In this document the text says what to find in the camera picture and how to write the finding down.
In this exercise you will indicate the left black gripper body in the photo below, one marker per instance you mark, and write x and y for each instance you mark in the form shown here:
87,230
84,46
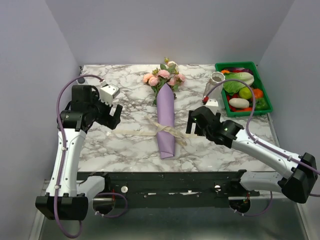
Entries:
101,114

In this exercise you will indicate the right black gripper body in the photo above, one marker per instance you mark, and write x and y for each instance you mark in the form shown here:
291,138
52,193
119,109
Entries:
201,131

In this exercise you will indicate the beige ribbon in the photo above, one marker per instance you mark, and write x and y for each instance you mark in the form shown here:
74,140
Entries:
180,137

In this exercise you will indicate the purple wrapping paper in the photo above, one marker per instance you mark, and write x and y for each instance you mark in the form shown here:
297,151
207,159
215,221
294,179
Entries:
165,117

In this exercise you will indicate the pink artificial flower bouquet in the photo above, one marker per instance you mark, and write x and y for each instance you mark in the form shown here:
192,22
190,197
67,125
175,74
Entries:
167,74

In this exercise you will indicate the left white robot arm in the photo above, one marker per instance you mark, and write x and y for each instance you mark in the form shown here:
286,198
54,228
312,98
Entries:
64,197

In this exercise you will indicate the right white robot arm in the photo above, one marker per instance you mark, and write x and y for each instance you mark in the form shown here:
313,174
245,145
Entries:
294,175

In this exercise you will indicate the white bottle black cap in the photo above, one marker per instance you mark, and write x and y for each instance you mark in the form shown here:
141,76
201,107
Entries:
82,81

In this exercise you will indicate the white toy potato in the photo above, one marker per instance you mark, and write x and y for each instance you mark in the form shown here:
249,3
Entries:
239,103

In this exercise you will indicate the green plastic tray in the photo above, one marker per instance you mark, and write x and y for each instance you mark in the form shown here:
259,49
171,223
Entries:
231,111

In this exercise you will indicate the toy lettuce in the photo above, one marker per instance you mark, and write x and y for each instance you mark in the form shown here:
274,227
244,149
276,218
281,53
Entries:
232,87

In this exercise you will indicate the orange toy carrot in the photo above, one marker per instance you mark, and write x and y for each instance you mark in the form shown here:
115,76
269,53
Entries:
248,109

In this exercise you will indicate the green toy bell pepper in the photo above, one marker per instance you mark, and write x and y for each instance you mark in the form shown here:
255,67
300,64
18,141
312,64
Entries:
261,104

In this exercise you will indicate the purple toy onion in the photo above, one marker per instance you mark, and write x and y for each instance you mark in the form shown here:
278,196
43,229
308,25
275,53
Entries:
239,70

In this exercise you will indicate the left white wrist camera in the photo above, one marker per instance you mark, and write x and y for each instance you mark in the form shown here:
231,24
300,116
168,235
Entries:
108,93

